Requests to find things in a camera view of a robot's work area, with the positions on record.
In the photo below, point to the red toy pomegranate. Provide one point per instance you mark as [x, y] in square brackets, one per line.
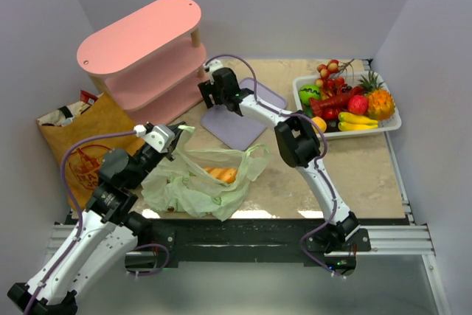
[358, 105]

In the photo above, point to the dark purple toy plum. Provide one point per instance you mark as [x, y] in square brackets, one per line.
[332, 126]

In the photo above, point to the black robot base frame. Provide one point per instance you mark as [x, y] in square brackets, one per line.
[169, 242]

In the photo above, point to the green toy watermelon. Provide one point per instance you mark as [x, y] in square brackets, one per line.
[307, 92]

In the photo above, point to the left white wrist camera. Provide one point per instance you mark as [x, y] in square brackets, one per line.
[159, 137]

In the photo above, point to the red Chuba chips bag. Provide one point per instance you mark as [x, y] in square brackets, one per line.
[87, 98]

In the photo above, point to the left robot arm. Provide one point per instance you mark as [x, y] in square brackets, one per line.
[105, 231]

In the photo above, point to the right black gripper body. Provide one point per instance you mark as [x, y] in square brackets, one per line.
[208, 92]

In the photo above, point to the upper yellow toy banana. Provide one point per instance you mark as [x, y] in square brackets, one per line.
[356, 119]

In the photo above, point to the toy baguette bread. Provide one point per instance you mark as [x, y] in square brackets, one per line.
[226, 175]

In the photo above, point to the lower yellow toy banana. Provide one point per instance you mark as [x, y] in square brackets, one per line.
[348, 126]

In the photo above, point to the yellow toy banana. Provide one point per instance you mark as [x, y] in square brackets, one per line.
[356, 119]
[348, 126]

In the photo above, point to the pink two-tier shelf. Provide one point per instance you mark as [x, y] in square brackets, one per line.
[150, 62]

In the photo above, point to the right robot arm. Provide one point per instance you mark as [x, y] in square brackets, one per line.
[298, 147]

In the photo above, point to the red yellow berry sprig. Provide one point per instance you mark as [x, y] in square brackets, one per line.
[332, 75]

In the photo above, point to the lavender tray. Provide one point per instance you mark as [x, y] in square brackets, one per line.
[237, 132]

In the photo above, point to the brown Trader Joe's bag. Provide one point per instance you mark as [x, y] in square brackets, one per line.
[67, 125]

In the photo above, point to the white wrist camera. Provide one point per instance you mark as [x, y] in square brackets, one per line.
[159, 137]
[212, 66]

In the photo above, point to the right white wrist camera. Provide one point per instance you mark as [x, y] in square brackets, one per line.
[212, 66]

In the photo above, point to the toy pineapple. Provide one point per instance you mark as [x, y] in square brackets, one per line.
[381, 105]

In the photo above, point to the toy orange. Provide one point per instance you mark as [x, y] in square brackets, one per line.
[320, 123]

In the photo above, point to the white plastic basket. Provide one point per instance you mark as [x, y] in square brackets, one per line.
[391, 124]

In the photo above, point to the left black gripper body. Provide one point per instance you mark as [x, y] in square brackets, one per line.
[151, 156]

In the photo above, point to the light green plastic bag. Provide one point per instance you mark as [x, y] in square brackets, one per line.
[185, 186]

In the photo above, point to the red toy apple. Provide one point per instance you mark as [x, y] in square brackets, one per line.
[330, 114]

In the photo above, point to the red toy lobster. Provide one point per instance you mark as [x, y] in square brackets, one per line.
[336, 101]

